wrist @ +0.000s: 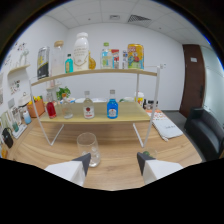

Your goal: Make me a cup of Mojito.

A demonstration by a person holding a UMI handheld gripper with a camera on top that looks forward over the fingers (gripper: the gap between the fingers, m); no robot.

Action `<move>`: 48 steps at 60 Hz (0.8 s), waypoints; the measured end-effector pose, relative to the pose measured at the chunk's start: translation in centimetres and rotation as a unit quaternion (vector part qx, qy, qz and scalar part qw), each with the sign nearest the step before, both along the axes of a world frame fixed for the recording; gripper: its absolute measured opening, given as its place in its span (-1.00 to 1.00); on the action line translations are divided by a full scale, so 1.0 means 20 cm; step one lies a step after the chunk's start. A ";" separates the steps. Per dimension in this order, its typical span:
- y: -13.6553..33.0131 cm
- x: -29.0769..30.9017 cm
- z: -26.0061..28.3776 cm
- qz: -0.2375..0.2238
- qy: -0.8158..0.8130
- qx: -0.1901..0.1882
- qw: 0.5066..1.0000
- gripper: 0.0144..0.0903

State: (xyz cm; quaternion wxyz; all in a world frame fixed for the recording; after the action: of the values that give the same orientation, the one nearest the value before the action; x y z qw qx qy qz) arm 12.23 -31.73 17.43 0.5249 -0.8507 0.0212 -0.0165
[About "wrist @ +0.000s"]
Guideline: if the white tray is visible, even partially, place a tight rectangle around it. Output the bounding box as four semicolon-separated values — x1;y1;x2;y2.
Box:
11;122;28;139

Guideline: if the clear rum bottle white cap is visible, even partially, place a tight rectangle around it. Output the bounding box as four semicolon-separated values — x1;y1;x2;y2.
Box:
82;90;96;120

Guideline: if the teal liquid bottle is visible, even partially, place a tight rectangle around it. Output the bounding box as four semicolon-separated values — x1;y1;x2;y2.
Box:
64;53;74;74

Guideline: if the white frame wooden shelf rack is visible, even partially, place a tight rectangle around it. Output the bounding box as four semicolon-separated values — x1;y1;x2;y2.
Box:
29;63;167;148

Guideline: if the clear glass with ice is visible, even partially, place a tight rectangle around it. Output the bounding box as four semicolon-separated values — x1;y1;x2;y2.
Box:
76;132;102;168

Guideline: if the brown wooden door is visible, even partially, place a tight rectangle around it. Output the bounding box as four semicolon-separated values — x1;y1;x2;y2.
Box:
179;44;205;118

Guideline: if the light blue cup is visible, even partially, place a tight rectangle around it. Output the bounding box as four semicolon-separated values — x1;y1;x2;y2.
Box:
22;110;33;125

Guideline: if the red liquid bottle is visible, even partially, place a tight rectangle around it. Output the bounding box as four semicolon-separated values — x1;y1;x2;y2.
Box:
45;94;57;120

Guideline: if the white fabric pouch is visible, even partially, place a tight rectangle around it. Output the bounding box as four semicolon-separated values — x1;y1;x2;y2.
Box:
152;118;184;141

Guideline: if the orange printed leaflet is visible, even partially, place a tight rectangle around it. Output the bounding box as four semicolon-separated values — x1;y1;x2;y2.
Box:
146;109;168;122

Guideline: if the glass jar wooden lid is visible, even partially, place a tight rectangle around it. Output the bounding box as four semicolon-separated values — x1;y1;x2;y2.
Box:
51;40;65;77

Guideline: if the large white bottle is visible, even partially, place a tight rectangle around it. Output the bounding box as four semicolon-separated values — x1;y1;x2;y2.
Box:
73;31;90;72

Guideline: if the black handbag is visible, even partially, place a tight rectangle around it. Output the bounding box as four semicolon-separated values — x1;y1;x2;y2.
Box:
1;127;14;149

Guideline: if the glass jar of limes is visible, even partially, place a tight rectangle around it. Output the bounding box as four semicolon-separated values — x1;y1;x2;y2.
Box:
141;149;158;162

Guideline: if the black sofa chair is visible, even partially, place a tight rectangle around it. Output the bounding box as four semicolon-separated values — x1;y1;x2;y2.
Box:
184;107;224;162

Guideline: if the clear bottle orange cap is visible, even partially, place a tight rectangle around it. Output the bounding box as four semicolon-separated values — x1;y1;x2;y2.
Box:
61;93;74;120

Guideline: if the small light blue bottle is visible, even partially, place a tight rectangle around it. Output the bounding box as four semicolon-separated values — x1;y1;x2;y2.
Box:
121;49;129;70

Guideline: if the yellow printed can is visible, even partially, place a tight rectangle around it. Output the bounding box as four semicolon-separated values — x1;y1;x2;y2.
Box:
127;43;145;70

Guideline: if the blue liquor bottle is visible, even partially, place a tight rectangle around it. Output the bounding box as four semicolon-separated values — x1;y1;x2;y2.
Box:
106;89;119;120

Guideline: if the white cup red lid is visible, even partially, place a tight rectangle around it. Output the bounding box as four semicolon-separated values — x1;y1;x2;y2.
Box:
134;91;145;107

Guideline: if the round amber bottle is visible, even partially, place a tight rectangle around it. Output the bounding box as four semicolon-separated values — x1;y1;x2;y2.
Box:
88;51;97;70

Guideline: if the wooden wall shelf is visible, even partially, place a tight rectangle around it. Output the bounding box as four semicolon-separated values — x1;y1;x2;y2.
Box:
7;63;31;76

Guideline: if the clear bottle green cap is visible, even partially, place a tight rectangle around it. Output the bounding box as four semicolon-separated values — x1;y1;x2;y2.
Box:
100;42;113;70

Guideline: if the small bottle red label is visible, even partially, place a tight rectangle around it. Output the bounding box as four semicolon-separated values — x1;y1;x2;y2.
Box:
111;49;120;70

